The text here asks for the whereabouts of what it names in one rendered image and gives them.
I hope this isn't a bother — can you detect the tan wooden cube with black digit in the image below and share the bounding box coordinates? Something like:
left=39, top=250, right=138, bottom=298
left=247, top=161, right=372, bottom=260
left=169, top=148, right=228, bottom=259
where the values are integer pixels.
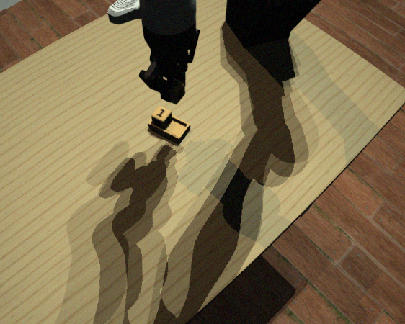
left=172, top=78, right=185, bottom=104

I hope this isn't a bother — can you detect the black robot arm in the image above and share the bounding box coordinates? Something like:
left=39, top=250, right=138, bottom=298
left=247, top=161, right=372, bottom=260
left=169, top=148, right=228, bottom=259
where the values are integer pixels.
left=107, top=0, right=196, bottom=35

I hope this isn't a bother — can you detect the tan shallow rectangular tray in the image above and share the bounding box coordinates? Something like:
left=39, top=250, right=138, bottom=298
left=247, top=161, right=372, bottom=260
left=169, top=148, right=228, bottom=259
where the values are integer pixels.
left=148, top=115, right=190, bottom=143

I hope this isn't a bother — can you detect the tan cube with black number 1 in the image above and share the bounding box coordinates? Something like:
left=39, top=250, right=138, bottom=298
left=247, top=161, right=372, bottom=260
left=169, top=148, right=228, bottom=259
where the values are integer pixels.
left=151, top=106, right=172, bottom=130

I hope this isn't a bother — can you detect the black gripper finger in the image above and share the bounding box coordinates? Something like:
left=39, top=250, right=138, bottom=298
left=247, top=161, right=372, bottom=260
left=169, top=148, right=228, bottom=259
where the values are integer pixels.
left=139, top=53, right=179, bottom=103
left=174, top=29, right=200, bottom=83

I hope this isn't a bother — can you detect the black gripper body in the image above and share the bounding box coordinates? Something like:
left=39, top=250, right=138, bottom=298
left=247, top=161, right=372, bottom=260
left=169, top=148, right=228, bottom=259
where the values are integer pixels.
left=142, top=21, right=196, bottom=71

